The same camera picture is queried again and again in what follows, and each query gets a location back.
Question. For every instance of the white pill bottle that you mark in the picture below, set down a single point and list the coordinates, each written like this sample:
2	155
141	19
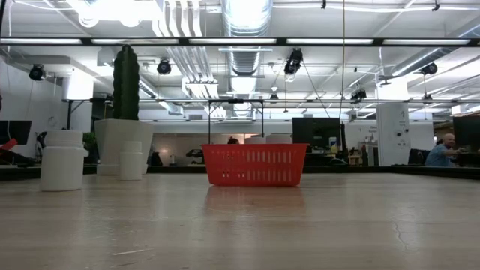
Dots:
63	165
131	163

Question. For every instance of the red plastic basket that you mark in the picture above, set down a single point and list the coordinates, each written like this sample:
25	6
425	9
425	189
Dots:
255	165

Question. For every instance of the person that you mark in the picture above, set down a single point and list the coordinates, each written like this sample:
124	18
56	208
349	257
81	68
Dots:
233	141
437	155

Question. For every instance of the thin black metal stand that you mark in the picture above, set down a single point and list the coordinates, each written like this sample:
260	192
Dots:
236	100

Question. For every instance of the black monitor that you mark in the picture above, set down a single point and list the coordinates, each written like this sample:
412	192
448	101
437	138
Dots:
15	132
315	131
467	131

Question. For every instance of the black hanging ceiling fixture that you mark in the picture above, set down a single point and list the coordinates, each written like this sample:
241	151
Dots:
359	94
36	72
164	66
293	62
428	68

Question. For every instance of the green cactus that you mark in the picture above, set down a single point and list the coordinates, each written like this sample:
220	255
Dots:
126	82

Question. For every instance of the white hexagonal planter pot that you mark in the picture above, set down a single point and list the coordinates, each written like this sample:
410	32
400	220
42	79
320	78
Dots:
112	146

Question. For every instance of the small green plant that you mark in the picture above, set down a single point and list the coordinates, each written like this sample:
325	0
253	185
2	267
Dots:
90	140

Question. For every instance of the silver ventilation duct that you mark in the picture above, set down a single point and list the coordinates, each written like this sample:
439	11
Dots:
245	22

